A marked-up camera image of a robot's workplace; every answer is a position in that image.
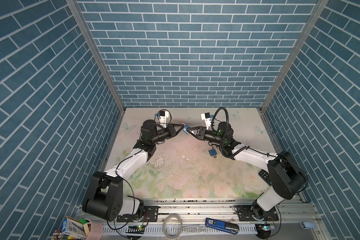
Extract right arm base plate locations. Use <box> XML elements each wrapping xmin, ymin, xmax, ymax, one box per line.
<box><xmin>233</xmin><ymin>205</ymin><xmax>279</xmax><ymax>222</ymax></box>

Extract pink cup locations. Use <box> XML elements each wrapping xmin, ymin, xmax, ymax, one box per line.
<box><xmin>84</xmin><ymin>219</ymin><xmax>104</xmax><ymax>240</ymax></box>

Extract floral table mat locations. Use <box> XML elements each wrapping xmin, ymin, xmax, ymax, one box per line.
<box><xmin>104</xmin><ymin>107</ymin><xmax>279</xmax><ymax>200</ymax></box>

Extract blue black handheld device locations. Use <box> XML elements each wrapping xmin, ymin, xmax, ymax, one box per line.
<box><xmin>205</xmin><ymin>218</ymin><xmax>240</xmax><ymax>235</ymax></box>

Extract black calculator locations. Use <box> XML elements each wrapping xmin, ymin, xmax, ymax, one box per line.
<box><xmin>259</xmin><ymin>170</ymin><xmax>272</xmax><ymax>186</ymax></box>

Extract blue padlock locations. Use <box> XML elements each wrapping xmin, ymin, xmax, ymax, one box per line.
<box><xmin>183</xmin><ymin>124</ymin><xmax>190</xmax><ymax>134</ymax></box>
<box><xmin>208</xmin><ymin>148</ymin><xmax>218</xmax><ymax>158</ymax></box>

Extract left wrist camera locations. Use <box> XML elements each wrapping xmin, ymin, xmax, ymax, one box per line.
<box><xmin>156</xmin><ymin>109</ymin><xmax>172</xmax><ymax>128</ymax></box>

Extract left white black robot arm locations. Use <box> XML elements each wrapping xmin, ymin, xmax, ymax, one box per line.
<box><xmin>82</xmin><ymin>120</ymin><xmax>186</xmax><ymax>222</ymax></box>

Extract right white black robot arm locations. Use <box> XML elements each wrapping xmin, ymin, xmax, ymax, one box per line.
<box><xmin>186</xmin><ymin>122</ymin><xmax>308</xmax><ymax>221</ymax></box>

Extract small light blue object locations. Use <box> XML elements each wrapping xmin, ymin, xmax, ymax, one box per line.
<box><xmin>300</xmin><ymin>222</ymin><xmax>317</xmax><ymax>230</ymax></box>

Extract aluminium rail frame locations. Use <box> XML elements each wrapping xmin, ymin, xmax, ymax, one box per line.
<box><xmin>75</xmin><ymin>198</ymin><xmax>328</xmax><ymax>240</ymax></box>

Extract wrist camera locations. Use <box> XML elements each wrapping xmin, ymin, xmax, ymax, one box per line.
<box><xmin>201</xmin><ymin>113</ymin><xmax>213</xmax><ymax>130</ymax></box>
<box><xmin>156</xmin><ymin>109</ymin><xmax>172</xmax><ymax>128</ymax></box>

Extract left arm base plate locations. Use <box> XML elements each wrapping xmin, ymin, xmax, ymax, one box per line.
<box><xmin>116</xmin><ymin>206</ymin><xmax>159</xmax><ymax>223</ymax></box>

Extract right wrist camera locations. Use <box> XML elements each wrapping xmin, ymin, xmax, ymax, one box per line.
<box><xmin>201</xmin><ymin>113</ymin><xmax>213</xmax><ymax>130</ymax></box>

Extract white blue cardboard box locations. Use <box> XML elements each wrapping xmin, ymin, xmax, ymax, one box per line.
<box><xmin>62</xmin><ymin>217</ymin><xmax>87</xmax><ymax>240</ymax></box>

